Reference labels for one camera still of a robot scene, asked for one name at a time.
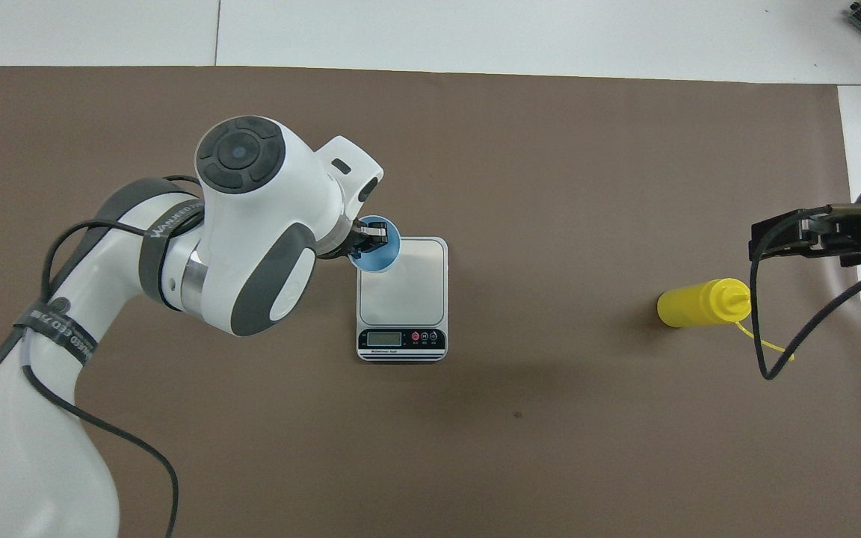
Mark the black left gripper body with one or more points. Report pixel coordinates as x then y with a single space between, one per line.
344 243

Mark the light blue plastic cup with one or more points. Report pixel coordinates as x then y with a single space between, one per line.
378 261

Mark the yellow squeeze bottle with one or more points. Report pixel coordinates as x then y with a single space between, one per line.
692 306

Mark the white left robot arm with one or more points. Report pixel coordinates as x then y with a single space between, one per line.
251 224

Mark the silver digital kitchen scale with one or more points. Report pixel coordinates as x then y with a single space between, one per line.
400 299

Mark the brown paper table mat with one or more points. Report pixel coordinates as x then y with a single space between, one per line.
550 187

